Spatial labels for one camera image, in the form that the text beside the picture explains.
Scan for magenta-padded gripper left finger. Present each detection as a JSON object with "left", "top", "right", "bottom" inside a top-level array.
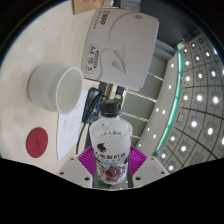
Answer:
[{"left": 55, "top": 145, "right": 99, "bottom": 190}]

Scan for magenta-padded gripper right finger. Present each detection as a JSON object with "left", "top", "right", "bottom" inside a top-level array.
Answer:
[{"left": 127, "top": 145, "right": 170, "bottom": 189}]

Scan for clear plastic drink bottle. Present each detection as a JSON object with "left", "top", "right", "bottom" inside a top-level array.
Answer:
[{"left": 88, "top": 99, "right": 132, "bottom": 185}]

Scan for white printed paper sheet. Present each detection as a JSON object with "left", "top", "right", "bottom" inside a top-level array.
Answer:
[{"left": 55, "top": 89, "right": 89, "bottom": 161}]

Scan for flat round red coaster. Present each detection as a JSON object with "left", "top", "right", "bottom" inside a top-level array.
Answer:
[{"left": 25, "top": 126, "right": 49, "bottom": 159}]

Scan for black desk phone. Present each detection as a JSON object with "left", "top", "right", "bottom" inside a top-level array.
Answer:
[{"left": 75, "top": 87, "right": 108, "bottom": 155}]

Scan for recessed ceiling lights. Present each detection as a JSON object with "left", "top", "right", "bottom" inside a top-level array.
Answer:
[{"left": 133, "top": 36, "right": 224, "bottom": 174}]

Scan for white ceramic cup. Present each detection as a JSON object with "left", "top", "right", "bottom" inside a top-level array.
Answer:
[{"left": 27, "top": 62, "right": 84, "bottom": 115}]

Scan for white copy paper carton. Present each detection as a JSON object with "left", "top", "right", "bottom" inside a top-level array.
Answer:
[{"left": 80, "top": 7, "right": 160, "bottom": 93}]

